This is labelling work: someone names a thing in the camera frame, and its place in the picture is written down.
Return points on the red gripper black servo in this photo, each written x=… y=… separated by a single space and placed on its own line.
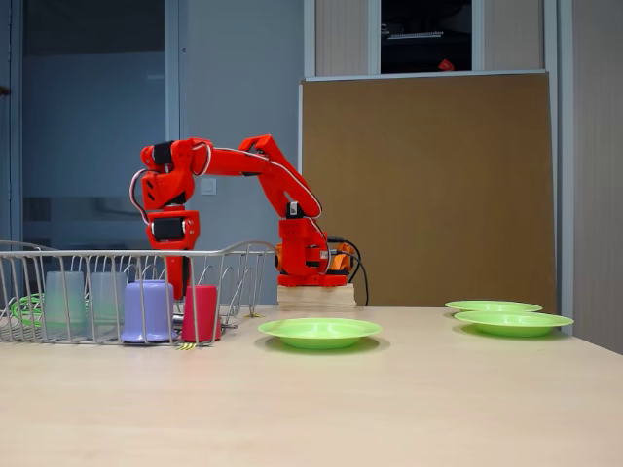
x=171 y=230

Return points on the red plastic cup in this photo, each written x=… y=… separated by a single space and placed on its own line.
x=199 y=313

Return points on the purple plastic mug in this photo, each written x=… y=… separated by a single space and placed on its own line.
x=148 y=311

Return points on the translucent grey plastic cup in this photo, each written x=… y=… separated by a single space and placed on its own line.
x=104 y=301
x=65 y=301

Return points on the green plastic plate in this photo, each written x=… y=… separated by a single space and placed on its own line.
x=491 y=306
x=516 y=323
x=318 y=333

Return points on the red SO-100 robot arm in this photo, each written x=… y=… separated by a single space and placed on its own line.
x=287 y=190

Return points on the wooden base block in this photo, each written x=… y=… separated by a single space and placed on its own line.
x=311 y=298

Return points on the orange plastic clamp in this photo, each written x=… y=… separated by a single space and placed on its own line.
x=343 y=258

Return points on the glass office door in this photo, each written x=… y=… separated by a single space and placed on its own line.
x=97 y=73

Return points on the brown cork board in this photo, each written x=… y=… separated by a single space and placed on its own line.
x=438 y=170

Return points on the small red tag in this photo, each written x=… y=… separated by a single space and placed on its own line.
x=445 y=64

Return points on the white light switch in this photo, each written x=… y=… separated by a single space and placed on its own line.
x=209 y=187

